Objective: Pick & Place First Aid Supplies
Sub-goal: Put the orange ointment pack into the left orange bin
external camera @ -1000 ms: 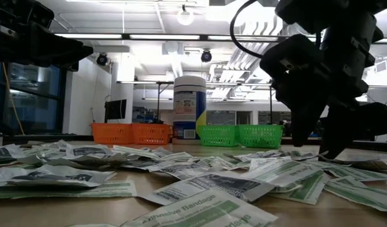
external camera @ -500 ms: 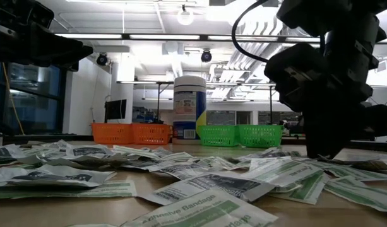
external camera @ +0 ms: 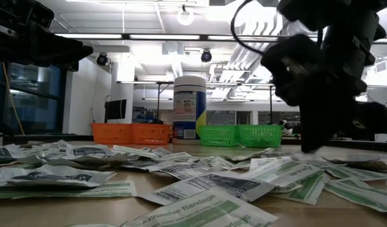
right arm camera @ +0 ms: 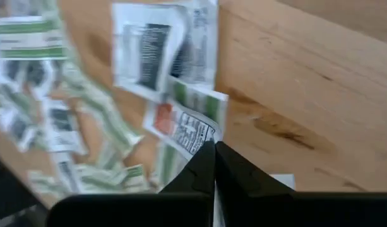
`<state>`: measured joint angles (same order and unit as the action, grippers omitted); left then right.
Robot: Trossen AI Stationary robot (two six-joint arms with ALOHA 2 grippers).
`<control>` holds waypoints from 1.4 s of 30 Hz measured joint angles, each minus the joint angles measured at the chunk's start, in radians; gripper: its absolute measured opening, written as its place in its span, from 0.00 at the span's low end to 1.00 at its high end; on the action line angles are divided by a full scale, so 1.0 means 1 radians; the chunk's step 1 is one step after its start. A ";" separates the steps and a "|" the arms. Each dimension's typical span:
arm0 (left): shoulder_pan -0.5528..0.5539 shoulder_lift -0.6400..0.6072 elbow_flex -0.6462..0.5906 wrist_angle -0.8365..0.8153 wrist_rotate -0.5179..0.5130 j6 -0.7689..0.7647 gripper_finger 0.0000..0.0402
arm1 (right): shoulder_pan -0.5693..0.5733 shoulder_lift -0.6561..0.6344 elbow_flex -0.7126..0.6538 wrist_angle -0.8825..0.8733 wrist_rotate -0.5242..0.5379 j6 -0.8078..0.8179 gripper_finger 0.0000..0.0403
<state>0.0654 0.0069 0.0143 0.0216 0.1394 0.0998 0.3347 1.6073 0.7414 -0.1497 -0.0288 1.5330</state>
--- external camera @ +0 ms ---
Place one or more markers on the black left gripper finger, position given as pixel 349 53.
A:
pixel 71 67
pixel 60 48

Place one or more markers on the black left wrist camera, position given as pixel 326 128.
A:
pixel 38 14

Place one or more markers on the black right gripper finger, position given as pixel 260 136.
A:
pixel 313 126
pixel 370 119

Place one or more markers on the overhead light bar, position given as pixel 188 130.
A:
pixel 164 37

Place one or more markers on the black overhead camera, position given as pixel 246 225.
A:
pixel 206 56
pixel 102 60

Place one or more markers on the green plastic basket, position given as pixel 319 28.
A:
pixel 218 136
pixel 259 136

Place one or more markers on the white wipes canister blue label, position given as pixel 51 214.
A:
pixel 190 110

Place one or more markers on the black aluminium rig frame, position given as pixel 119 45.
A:
pixel 54 137

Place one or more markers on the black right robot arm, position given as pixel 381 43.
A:
pixel 338 8

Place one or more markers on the dark glass window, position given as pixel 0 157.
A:
pixel 32 110

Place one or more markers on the black background frame stand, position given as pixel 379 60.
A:
pixel 158 101

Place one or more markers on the round white ceiling lamp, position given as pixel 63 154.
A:
pixel 185 17

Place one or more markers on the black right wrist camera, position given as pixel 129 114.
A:
pixel 288 69

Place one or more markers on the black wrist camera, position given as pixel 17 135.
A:
pixel 38 14
pixel 288 69

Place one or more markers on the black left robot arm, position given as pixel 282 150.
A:
pixel 3 11

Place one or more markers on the orange plastic basket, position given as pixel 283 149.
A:
pixel 152 134
pixel 111 134

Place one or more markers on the black wall monitor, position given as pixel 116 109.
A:
pixel 115 109

